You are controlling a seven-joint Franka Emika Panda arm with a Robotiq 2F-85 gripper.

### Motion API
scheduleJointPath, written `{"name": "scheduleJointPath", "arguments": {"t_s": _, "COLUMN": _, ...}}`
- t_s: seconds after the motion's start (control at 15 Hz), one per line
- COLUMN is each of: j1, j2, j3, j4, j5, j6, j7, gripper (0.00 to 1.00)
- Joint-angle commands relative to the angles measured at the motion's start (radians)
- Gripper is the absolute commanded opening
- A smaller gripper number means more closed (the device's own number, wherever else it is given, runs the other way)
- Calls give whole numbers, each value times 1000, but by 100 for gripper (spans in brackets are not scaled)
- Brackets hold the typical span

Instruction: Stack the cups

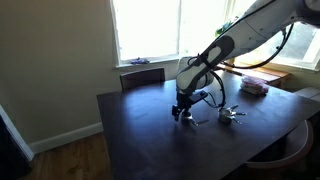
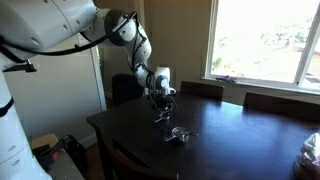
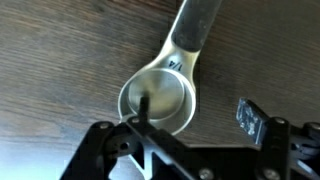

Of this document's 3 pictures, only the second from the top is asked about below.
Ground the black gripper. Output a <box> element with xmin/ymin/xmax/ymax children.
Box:
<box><xmin>153</xmin><ymin>94</ymin><xmax>176</xmax><ymax>121</ymax></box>

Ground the third-cup steel measuring cup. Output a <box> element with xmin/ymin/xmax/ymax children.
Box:
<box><xmin>164</xmin><ymin>127</ymin><xmax>189</xmax><ymax>143</ymax></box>

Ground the straight-back dark wooden chair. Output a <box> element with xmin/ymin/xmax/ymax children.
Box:
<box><xmin>179</xmin><ymin>80</ymin><xmax>225</xmax><ymax>102</ymax></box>
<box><xmin>243</xmin><ymin>91</ymin><xmax>320</xmax><ymax>124</ymax></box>

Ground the black chair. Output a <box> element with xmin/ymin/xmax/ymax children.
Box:
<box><xmin>110</xmin><ymin>73</ymin><xmax>145</xmax><ymax>108</ymax></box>

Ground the curved-back dark wooden chair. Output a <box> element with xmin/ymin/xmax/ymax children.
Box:
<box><xmin>99</xmin><ymin>131</ymin><xmax>179</xmax><ymax>180</ymax></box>

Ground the small blue object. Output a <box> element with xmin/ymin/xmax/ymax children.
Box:
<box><xmin>215</xmin><ymin>75</ymin><xmax>237</xmax><ymax>84</ymax></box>

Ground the white door casing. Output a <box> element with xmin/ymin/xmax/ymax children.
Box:
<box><xmin>89</xmin><ymin>46</ymin><xmax>108</xmax><ymax>113</ymax></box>

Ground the black bag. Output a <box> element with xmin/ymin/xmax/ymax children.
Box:
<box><xmin>49</xmin><ymin>134</ymin><xmax>90</xmax><ymax>176</ymax></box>

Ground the grey equipment case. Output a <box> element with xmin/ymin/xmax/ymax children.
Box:
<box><xmin>41</xmin><ymin>148</ymin><xmax>86</xmax><ymax>180</ymax></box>

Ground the white-framed window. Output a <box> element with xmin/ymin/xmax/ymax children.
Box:
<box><xmin>203</xmin><ymin>0</ymin><xmax>320</xmax><ymax>94</ymax></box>

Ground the tan cardboard box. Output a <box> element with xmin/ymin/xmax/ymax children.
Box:
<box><xmin>29</xmin><ymin>132</ymin><xmax>60</xmax><ymax>150</ymax></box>

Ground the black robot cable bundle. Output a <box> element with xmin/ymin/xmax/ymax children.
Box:
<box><xmin>0</xmin><ymin>11</ymin><xmax>178</xmax><ymax>116</ymax></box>

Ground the black clamp bracket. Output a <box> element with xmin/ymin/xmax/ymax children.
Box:
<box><xmin>2</xmin><ymin>59</ymin><xmax>38</xmax><ymax>74</ymax></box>

